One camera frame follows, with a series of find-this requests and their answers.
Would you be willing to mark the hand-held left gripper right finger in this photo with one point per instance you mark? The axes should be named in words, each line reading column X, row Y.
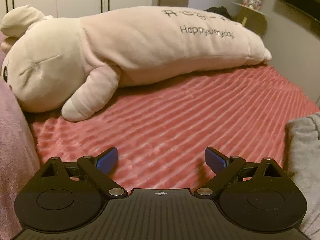
column 215, row 161

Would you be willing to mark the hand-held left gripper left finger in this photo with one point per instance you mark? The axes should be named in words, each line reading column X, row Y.
column 107, row 160

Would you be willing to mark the grey sweat pants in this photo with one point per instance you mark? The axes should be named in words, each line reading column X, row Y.
column 305, row 160

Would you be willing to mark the pink ribbed blanket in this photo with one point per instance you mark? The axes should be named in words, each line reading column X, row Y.
column 175, row 115

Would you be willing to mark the pink pillow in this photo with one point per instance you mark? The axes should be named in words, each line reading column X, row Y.
column 15, row 142

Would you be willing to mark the cream plush animal pillow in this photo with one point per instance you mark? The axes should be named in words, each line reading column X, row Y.
column 112, row 52

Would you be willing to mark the yellow chair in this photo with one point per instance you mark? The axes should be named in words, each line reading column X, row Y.
column 255, row 20

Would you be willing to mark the black cloth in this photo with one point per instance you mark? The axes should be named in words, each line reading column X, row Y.
column 218, row 11

